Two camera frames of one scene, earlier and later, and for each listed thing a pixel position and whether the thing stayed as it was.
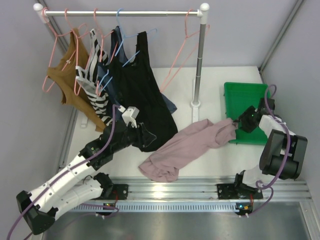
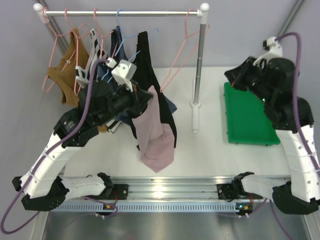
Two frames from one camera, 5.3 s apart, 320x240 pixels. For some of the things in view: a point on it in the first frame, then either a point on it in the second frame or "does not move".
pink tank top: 164,165 to 155,139
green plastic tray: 239,97 does not move
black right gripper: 243,118 to 235,75
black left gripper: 141,135 to 137,97
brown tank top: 64,75 does not move
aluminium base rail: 208,188 does not move
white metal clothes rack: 202,12 does not move
